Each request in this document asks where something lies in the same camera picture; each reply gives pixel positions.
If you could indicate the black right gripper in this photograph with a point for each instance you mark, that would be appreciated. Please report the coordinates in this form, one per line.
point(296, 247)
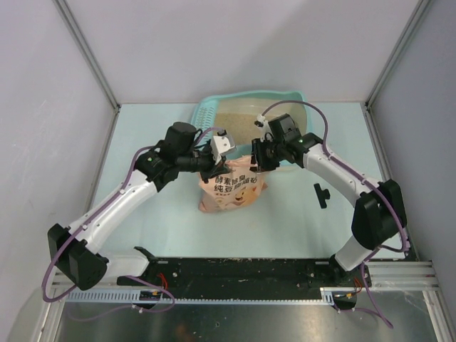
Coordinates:
point(258, 162)

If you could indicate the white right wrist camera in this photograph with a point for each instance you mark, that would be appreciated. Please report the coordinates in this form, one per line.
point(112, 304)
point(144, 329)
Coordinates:
point(263, 125)

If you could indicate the right aluminium corner post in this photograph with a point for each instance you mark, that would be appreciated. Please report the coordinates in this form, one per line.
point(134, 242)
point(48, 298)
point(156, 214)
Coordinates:
point(416, 18)

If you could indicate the aluminium frame rail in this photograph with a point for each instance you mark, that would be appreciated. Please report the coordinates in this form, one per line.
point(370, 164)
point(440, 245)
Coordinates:
point(126, 270)

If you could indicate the aluminium corner post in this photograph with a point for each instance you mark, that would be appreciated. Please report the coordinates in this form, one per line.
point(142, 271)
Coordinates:
point(86, 51)
point(416, 18)

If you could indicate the beige cat litter in box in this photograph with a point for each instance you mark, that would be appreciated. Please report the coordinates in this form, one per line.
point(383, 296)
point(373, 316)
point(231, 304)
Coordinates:
point(240, 126)

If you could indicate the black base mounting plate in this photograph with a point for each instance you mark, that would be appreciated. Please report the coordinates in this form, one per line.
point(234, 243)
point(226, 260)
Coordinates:
point(250, 278)

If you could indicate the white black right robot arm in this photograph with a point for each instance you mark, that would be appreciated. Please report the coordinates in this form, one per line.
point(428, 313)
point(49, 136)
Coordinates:
point(379, 211)

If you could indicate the white slotted cable duct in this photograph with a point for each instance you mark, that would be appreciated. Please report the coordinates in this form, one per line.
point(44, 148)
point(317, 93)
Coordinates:
point(132, 296)

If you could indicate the black t-shaped plastic part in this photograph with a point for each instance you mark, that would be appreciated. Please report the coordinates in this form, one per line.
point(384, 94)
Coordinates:
point(323, 195)

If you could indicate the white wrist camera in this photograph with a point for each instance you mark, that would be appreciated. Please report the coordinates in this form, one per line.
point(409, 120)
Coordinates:
point(263, 125)
point(221, 145)

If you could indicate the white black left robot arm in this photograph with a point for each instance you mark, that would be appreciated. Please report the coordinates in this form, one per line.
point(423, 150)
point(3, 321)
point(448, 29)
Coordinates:
point(75, 249)

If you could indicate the teal and beige litter box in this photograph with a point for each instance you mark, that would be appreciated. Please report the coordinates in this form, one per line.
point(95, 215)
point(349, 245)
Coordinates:
point(272, 104)

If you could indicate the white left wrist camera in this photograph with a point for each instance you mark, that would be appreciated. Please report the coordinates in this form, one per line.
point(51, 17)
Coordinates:
point(221, 145)

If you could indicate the left aluminium corner post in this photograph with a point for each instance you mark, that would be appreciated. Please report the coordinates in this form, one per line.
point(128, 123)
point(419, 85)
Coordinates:
point(86, 51)

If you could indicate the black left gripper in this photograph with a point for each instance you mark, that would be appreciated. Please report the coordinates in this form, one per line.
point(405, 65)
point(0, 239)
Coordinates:
point(214, 169)

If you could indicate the pink cat litter bag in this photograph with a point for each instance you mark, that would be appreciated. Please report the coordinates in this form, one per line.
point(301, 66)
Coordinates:
point(238, 188)

